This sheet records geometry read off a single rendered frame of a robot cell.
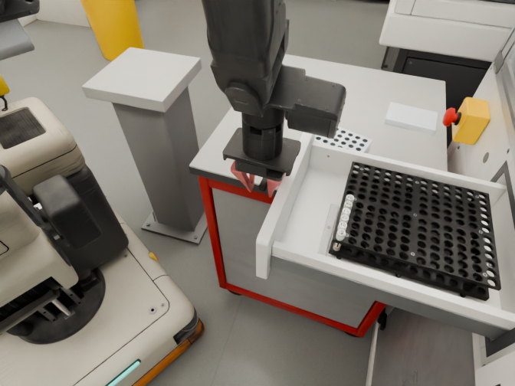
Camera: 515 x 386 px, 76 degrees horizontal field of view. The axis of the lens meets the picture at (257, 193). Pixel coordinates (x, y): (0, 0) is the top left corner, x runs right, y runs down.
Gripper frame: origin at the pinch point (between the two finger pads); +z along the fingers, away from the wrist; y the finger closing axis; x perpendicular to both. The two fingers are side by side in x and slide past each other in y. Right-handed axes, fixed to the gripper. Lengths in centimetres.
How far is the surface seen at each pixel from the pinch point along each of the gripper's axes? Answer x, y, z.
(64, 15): 216, -272, 86
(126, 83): 40, -58, 15
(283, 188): -1.2, 3.9, -3.0
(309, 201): 5.4, 7.8, 6.2
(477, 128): 32.0, 36.0, 1.3
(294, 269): -10.0, 8.9, 4.5
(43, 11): 215, -296, 86
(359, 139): 31.4, 14.2, 10.2
